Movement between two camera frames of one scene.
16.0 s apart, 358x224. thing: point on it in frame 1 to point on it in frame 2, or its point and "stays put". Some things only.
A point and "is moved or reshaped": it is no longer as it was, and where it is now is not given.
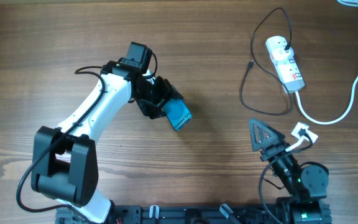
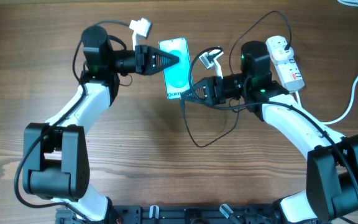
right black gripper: [270, 145] to [214, 90]
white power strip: [288, 71] stays put
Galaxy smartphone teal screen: [177, 113] to [177, 78]
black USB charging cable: [268, 70] is moved or reshaped
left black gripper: [166, 91] to [145, 63]
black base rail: [135, 214] stays put
